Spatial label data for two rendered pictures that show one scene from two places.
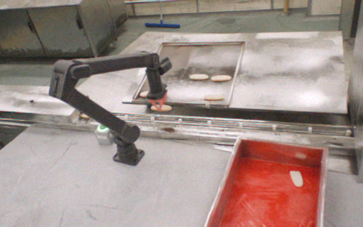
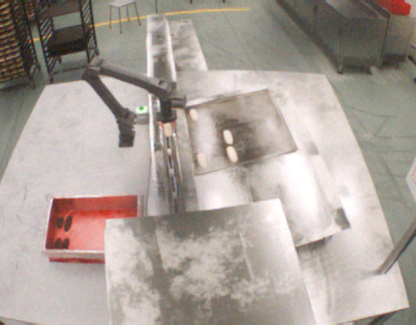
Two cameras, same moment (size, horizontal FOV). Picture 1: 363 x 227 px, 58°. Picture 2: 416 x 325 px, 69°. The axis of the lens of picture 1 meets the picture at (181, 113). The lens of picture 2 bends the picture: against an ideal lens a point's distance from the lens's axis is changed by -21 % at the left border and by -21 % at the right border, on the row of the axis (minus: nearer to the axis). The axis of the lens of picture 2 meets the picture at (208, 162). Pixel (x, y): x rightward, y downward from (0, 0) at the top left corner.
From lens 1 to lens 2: 1.46 m
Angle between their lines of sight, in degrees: 44
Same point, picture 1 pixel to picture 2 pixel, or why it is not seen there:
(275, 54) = (288, 183)
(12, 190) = (90, 103)
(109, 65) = (119, 75)
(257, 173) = not seen: hidden behind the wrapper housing
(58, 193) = (90, 123)
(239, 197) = (101, 216)
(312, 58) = (292, 218)
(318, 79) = not seen: hidden behind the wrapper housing
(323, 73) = not seen: hidden behind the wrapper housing
